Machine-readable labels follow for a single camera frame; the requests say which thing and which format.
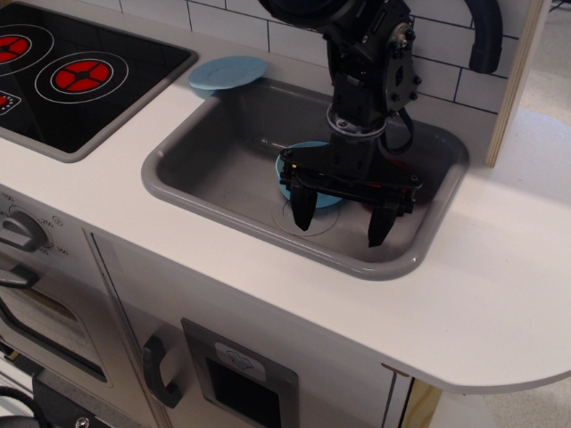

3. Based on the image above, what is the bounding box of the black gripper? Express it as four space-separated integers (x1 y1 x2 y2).
279 135 423 248

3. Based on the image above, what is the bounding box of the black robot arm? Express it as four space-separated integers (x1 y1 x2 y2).
262 1 422 247

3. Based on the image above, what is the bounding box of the light blue plastic bowl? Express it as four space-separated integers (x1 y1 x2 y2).
275 141 345 210

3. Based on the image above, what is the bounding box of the grey toy sink basin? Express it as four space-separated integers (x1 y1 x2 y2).
142 78 468 280

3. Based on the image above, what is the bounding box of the light blue plastic plate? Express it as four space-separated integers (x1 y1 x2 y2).
187 55 268 93

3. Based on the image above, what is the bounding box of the grey dishwasher panel window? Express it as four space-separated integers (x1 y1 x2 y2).
181 318 300 428

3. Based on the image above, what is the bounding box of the dark grey toy faucet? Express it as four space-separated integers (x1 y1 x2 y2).
465 0 503 74

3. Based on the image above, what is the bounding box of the wooden side panel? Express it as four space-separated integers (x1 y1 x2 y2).
484 0 550 168

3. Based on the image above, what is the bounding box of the black toy stovetop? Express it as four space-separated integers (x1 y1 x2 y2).
1 2 198 163

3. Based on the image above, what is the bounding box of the toy oven door window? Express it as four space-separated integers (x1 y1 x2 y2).
1 287 106 383

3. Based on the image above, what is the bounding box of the grey oven knob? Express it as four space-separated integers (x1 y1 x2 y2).
1 211 48 252

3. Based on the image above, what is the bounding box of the dark grey cabinet handle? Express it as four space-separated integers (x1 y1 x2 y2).
142 335 182 408

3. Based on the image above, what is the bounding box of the grey oven door handle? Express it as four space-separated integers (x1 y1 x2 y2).
0 266 39 289

